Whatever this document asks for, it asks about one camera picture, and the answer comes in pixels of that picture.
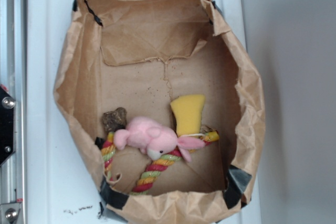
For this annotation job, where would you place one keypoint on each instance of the yellow sponge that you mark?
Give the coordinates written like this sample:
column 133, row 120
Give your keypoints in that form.
column 187, row 110

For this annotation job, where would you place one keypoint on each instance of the black bracket with bolts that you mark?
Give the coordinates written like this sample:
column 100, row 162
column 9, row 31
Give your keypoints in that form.
column 7, row 125

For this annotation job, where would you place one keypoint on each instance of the aluminium frame rail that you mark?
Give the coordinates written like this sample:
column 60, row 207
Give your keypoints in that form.
column 13, row 70

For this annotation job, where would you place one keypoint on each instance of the multicolour rope toy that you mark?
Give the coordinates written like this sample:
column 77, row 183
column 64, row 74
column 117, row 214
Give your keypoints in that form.
column 150, row 174

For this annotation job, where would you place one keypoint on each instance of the brown paper bag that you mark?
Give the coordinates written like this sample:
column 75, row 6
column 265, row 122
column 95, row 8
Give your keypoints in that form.
column 141, row 55

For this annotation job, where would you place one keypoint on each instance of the brown rock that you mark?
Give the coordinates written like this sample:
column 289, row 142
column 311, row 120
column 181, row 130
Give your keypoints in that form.
column 114, row 120

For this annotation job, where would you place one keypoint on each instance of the pink plush bunny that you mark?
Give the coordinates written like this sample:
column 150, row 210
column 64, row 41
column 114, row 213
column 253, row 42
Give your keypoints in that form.
column 154, row 139

